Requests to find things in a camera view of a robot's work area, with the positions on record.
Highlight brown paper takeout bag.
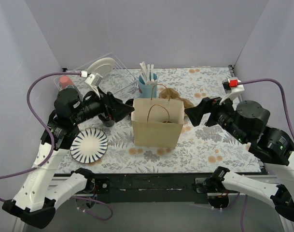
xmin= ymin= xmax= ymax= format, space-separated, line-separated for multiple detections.
xmin=131 ymin=97 xmax=184 ymax=149

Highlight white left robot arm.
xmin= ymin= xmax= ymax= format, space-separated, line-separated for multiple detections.
xmin=2 ymin=88 xmax=134 ymax=229

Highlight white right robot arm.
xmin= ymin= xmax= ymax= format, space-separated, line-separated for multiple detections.
xmin=185 ymin=97 xmax=294 ymax=222

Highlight brown pulp cup carrier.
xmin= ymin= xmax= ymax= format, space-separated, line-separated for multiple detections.
xmin=159 ymin=88 xmax=194 ymax=109

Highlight floral patterned table mat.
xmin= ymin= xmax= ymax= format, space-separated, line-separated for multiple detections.
xmin=39 ymin=67 xmax=262 ymax=174

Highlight blue cylindrical holder cup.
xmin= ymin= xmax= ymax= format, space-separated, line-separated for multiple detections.
xmin=138 ymin=75 xmax=157 ymax=98

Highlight white ceramic plate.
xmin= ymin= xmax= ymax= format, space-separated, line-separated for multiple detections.
xmin=86 ymin=58 xmax=115 ymax=80

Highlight white wrapped straw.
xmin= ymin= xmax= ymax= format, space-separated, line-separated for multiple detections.
xmin=147 ymin=64 xmax=151 ymax=85
xmin=150 ymin=64 xmax=154 ymax=83
xmin=140 ymin=61 xmax=150 ymax=85

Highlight blue striped white plate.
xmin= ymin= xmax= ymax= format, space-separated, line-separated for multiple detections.
xmin=70 ymin=128 xmax=108 ymax=164

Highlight pink plastic cup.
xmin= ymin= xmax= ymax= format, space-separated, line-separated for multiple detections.
xmin=59 ymin=75 xmax=74 ymax=89

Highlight clear wire dish rack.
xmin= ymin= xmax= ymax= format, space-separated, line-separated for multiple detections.
xmin=66 ymin=53 xmax=138 ymax=102

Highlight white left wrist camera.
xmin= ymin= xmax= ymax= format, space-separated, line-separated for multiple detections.
xmin=80 ymin=71 xmax=103 ymax=97

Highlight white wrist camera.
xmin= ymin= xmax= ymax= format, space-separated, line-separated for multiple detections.
xmin=220 ymin=77 xmax=245 ymax=105
xmin=80 ymin=71 xmax=103 ymax=97

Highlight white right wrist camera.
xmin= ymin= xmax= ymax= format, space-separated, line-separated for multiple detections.
xmin=220 ymin=77 xmax=245 ymax=105

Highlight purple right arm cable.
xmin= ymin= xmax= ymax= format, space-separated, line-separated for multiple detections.
xmin=238 ymin=78 xmax=294 ymax=232

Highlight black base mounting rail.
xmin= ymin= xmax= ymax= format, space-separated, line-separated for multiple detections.
xmin=67 ymin=173 xmax=234 ymax=203

